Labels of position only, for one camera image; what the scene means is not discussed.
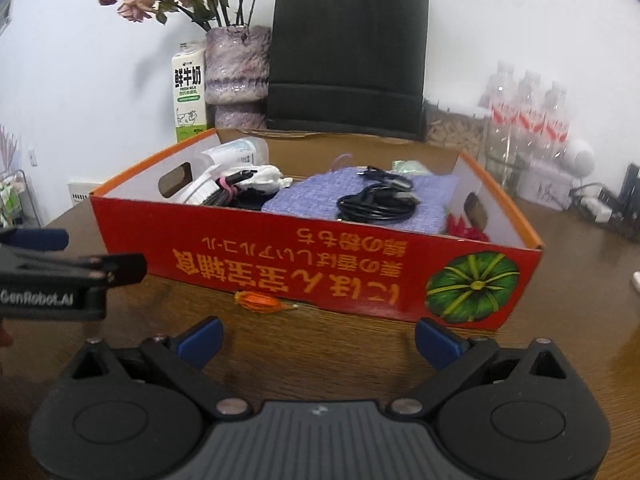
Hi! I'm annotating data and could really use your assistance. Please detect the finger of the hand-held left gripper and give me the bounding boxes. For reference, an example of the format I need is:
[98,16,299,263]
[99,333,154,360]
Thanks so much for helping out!
[0,252,147,288]
[0,228,70,261]

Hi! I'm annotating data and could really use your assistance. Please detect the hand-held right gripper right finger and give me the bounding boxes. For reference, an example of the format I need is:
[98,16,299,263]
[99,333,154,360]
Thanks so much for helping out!
[387,317,568,418]

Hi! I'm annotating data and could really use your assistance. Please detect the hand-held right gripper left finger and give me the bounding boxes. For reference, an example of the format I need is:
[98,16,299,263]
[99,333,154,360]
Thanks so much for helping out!
[70,316,249,421]

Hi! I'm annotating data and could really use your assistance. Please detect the red cardboard box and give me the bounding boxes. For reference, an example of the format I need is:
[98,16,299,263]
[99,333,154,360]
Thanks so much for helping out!
[89,127,544,333]

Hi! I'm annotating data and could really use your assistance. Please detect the artificial red flower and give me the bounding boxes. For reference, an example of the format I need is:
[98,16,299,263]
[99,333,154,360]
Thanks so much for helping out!
[444,212,490,243]

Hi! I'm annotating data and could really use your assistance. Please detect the braided grey cable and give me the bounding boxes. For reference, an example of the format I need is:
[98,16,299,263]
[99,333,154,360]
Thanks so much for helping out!
[202,170,263,208]

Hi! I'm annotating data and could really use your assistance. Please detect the thin black USB cable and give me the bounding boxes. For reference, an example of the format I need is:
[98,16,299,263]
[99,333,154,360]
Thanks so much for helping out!
[357,166,416,192]

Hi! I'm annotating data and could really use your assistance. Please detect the purple drawstring pouch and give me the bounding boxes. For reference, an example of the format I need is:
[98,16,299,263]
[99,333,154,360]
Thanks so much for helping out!
[261,157,460,235]

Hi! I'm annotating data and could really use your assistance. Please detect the wooden desktop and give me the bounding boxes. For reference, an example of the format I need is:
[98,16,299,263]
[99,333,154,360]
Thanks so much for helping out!
[0,195,640,480]

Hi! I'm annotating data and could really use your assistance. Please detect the orange candy wrapper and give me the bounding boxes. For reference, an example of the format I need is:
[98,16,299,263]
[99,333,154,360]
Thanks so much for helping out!
[234,290,301,314]

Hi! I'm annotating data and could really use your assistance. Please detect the white tin box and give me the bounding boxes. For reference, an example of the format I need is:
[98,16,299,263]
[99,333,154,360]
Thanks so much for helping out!
[517,160,573,211]

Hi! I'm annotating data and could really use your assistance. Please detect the white green milk carton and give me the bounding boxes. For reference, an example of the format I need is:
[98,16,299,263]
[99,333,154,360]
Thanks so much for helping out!
[171,41,208,143]

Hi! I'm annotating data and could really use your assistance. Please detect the white power strip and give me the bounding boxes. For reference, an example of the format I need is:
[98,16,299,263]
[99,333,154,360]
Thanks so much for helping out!
[572,190,613,223]

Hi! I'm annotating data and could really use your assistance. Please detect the clear jar of nuts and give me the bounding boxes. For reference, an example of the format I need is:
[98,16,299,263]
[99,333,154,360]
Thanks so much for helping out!
[424,100,488,161]

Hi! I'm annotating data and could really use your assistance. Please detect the black power strip with plugs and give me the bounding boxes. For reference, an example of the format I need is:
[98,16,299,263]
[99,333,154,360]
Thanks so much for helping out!
[570,182,640,246]

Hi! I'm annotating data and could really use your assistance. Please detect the purple marbled vase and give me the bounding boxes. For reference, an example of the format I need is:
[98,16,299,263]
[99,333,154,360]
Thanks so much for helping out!
[205,25,273,131]

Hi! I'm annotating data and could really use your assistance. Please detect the white round speaker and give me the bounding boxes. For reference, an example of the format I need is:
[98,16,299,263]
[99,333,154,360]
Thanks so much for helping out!
[562,139,598,177]

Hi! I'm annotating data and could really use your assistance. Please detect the red label water bottle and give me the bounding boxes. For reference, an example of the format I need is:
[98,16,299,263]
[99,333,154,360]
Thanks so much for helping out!
[515,70,543,161]
[540,80,571,166]
[482,60,518,181]

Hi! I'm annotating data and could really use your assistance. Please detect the black paper bag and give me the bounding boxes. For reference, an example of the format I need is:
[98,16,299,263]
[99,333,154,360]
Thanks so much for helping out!
[265,0,431,142]

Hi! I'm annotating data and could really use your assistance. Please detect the wire rack of toiletries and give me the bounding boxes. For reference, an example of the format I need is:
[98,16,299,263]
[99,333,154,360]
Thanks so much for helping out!
[0,170,43,231]

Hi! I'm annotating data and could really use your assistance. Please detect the pink wall decoration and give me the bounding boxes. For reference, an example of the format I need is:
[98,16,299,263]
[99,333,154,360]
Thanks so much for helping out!
[0,124,23,176]

